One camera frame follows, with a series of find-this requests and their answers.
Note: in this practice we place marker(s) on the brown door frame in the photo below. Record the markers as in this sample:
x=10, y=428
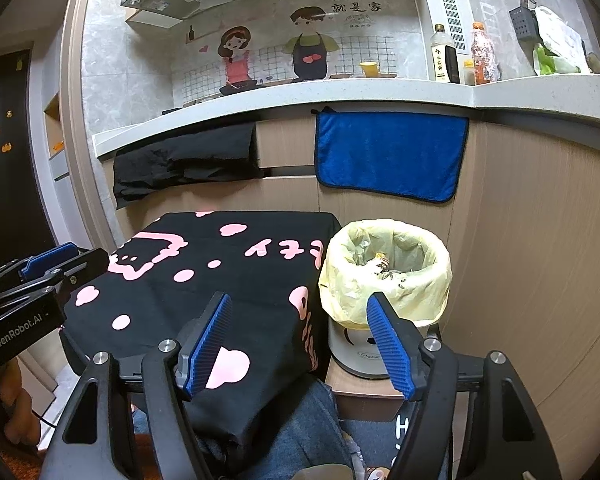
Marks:
x=75, y=110

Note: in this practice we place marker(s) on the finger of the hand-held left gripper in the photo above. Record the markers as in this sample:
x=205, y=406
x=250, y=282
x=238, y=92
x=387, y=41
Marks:
x=50, y=260
x=80, y=270

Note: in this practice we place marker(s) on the small orange item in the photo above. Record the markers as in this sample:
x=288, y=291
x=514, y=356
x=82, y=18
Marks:
x=57, y=145

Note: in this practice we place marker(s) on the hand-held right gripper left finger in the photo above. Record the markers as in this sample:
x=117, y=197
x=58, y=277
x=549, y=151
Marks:
x=200, y=345

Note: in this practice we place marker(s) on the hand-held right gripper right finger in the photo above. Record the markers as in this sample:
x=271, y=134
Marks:
x=390, y=345

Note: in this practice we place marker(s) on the person's left hand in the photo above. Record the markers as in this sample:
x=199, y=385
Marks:
x=16, y=377

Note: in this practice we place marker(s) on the white plastic bag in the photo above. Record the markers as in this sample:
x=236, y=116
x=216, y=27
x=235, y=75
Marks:
x=560, y=30

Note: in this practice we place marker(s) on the blue towel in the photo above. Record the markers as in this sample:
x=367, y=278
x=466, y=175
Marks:
x=390, y=155

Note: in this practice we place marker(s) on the dark oil bottle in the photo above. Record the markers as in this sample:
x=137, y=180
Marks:
x=444, y=60

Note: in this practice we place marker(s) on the wooden wall niche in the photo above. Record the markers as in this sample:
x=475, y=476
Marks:
x=55, y=120

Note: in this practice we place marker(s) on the orange cap plastic bottle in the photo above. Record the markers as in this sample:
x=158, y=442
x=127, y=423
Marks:
x=484, y=57

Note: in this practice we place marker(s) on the green plastic bag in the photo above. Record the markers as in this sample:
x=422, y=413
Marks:
x=555, y=65

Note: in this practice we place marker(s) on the cartoon couple wall sticker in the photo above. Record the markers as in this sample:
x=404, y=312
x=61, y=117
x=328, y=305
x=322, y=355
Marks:
x=307, y=50

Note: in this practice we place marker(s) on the grey perforated utensil holder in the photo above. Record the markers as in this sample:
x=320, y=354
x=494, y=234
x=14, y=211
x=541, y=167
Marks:
x=524, y=22

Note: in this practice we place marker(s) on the yellow cup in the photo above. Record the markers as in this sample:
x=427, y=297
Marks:
x=368, y=70

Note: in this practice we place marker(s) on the wooden stool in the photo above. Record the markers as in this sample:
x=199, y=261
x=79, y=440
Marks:
x=365, y=402

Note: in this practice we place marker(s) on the black pink printed tablecloth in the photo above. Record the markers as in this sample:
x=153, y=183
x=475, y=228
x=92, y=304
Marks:
x=205, y=280

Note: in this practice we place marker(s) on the black hanging cloth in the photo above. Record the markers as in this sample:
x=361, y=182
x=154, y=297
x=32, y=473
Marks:
x=180, y=160

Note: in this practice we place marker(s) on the white stone counter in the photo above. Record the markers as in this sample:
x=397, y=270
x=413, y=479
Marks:
x=330, y=92

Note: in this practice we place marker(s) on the black printed garment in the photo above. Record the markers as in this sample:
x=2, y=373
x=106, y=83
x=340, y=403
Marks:
x=380, y=435

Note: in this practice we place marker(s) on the white vent grille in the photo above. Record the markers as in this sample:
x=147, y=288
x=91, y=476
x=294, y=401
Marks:
x=454, y=22

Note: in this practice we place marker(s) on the black door with stickers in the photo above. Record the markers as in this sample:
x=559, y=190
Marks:
x=10, y=160

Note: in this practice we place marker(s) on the person's blue jeans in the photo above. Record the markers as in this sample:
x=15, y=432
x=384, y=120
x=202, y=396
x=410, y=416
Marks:
x=300, y=420

